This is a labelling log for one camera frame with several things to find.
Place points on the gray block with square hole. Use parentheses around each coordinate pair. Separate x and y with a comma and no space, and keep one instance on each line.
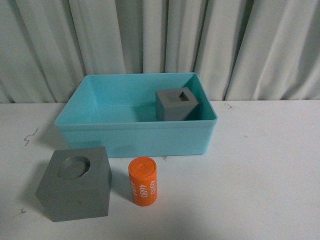
(177,104)

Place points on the orange cylinder with white numbers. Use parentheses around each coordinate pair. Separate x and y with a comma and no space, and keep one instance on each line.
(143,181)

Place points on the gray block with round hole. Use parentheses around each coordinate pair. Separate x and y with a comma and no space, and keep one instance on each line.
(76,184)

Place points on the blue plastic box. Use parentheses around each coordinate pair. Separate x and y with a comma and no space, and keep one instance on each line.
(118,112)

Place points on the white pleated curtain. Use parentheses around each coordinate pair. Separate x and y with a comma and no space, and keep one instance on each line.
(241,49)

